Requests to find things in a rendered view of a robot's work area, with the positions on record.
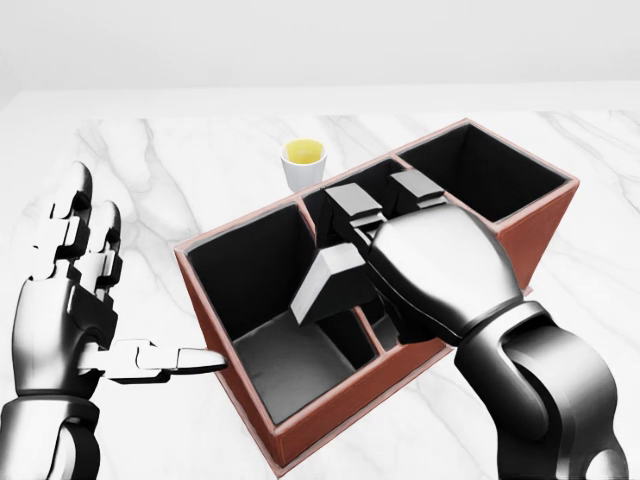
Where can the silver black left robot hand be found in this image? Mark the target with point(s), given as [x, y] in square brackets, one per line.
[42, 320]

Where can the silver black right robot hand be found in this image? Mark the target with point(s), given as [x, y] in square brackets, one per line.
[450, 270]

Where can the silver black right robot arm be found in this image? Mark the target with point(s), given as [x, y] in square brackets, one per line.
[550, 390]

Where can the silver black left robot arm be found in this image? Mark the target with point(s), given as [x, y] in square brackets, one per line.
[45, 440]

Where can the red-brown desk caddy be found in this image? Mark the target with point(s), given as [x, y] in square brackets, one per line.
[380, 300]

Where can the white cup with yellow inside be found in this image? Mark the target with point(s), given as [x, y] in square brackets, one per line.
[303, 164]

